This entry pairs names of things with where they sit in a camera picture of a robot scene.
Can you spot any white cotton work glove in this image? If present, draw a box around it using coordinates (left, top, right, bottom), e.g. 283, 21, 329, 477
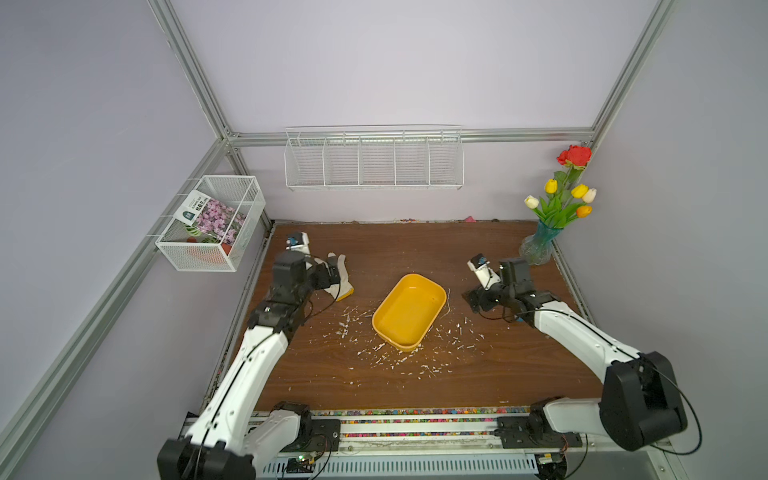
324, 252, 354, 302

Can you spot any yellow plastic storage box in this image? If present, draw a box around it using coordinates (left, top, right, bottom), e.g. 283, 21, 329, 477
372, 273, 447, 353

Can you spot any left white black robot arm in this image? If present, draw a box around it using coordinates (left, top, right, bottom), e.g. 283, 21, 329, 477
157, 247, 351, 479

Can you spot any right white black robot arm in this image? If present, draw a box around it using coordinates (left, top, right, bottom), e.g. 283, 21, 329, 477
462, 254, 693, 451

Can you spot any purple flower seed packet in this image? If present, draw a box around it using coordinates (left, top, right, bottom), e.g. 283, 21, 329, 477
173, 190, 246, 245

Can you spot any glass vase with flowers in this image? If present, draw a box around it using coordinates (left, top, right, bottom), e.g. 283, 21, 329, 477
519, 145, 598, 266

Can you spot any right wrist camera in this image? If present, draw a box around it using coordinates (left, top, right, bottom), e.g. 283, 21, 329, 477
467, 253, 501, 290

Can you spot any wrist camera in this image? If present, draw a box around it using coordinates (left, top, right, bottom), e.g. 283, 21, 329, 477
467, 253, 501, 290
286, 232, 311, 256

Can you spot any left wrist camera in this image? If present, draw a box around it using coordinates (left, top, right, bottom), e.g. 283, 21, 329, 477
286, 232, 311, 256

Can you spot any white wire basket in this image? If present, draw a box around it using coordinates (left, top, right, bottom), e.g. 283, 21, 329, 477
155, 175, 265, 273

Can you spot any white wire wall shelf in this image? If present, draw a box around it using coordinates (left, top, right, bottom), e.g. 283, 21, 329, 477
284, 125, 465, 190

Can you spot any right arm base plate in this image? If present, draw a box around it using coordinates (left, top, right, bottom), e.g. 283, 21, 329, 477
493, 415, 583, 451

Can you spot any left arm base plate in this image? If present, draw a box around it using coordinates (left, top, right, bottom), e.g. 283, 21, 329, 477
281, 417, 341, 453

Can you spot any aluminium front rail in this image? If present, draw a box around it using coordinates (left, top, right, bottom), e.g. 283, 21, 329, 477
161, 410, 691, 480

